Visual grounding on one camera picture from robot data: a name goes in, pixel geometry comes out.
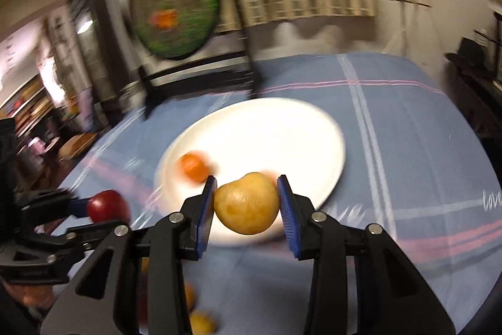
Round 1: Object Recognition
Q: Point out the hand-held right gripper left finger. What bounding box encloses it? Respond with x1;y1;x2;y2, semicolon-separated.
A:
40;175;218;335

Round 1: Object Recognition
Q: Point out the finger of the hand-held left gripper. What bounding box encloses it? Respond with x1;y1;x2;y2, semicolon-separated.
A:
0;221;134;284
13;189;93;221

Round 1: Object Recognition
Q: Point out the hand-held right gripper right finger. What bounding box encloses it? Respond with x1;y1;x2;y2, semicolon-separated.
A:
276;174;457;335

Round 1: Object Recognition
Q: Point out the pale yellow plum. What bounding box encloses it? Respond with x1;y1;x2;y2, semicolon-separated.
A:
214;172;280;235

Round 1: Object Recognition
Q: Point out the dark red plum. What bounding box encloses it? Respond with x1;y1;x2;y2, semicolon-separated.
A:
87;190;131;224

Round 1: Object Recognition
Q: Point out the white round plate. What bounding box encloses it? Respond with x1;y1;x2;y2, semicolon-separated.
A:
154;97;346;247

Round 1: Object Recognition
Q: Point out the bookshelf with books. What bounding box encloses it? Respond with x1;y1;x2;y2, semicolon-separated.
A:
0;76;51;132

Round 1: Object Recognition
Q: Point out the orange tangerine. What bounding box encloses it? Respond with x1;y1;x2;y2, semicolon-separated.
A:
184;282;197;314
178;151;212;184

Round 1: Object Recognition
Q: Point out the small yellow-green plum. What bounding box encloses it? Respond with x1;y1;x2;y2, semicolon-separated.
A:
189;311;216;335

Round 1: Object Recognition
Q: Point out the dark wooden framed mirror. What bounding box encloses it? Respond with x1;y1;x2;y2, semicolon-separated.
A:
67;0;130;132

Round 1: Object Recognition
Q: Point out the blue plaid cloth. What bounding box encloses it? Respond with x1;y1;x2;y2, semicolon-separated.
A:
37;52;502;335

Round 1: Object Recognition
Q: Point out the white fluffy blanket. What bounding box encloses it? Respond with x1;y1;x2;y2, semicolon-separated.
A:
251;21;377;58

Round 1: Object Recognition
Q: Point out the round goldfish screen black stand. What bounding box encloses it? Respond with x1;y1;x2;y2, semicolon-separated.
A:
112;0;269;120

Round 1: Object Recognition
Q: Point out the dark wooden side table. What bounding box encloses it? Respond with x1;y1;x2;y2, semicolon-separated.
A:
447;56;502;141

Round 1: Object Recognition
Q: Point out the black hat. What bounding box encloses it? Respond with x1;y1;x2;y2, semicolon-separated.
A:
445;37;497;78

